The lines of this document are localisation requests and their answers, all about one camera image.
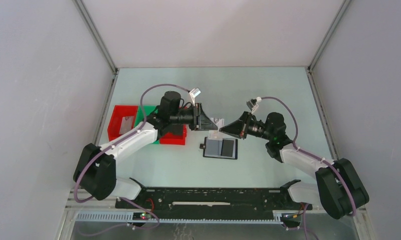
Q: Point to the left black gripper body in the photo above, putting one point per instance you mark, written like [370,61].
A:
[182,117]

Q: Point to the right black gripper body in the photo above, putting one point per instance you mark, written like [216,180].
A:
[258,128]

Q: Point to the silver white card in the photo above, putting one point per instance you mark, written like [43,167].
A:
[216,134]

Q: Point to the black leather card holder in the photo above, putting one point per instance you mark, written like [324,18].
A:
[227,148]

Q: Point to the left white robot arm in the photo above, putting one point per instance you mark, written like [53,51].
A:
[96,171]

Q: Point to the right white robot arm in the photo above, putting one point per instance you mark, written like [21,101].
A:
[338,188]

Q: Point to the grey card in bin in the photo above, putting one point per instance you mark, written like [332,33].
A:
[127,124]

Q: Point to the right red plastic bin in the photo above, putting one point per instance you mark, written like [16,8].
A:
[176,136]

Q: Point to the red plastic bin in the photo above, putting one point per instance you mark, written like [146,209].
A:
[176,136]
[119,111]

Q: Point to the green plastic bin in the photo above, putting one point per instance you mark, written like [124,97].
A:
[144,114]

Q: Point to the left red plastic bin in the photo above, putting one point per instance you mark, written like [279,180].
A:
[119,111]

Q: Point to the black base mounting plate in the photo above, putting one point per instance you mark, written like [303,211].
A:
[182,203]

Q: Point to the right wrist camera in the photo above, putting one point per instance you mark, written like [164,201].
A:
[253,104]

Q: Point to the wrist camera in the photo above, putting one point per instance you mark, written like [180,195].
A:
[253,104]
[193,94]

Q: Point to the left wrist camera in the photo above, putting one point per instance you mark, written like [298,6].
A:
[193,94]

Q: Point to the aluminium frame rail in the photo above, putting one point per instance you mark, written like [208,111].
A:
[91,205]

